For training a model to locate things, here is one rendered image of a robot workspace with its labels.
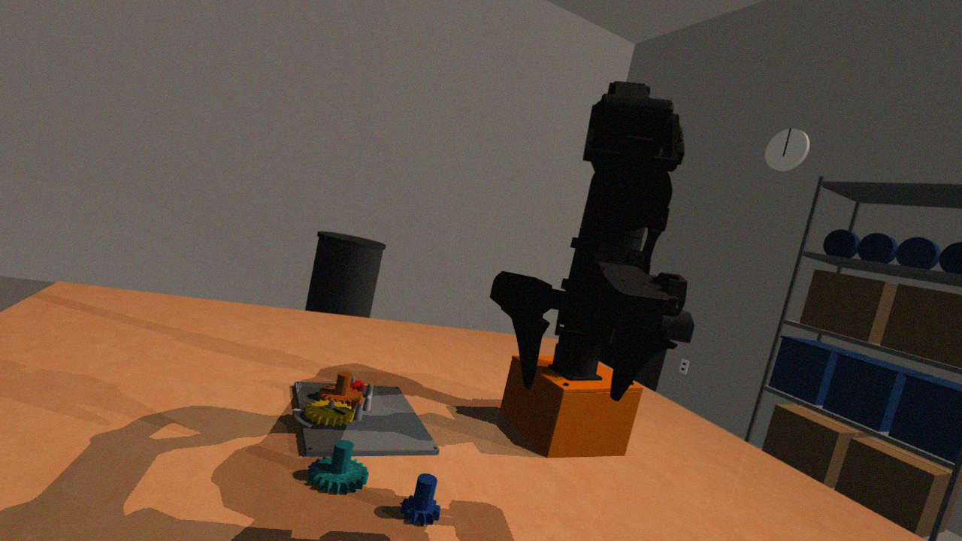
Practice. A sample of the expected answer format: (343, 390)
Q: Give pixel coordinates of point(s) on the yellow gear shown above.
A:
(318, 411)

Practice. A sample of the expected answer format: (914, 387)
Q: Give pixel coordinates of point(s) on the blue gear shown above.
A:
(422, 506)

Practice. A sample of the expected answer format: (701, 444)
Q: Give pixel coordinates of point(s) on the teal gear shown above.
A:
(338, 473)

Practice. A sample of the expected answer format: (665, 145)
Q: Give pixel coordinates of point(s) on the orange gear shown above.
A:
(342, 391)

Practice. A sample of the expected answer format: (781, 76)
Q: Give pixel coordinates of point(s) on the white curved arrow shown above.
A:
(296, 414)

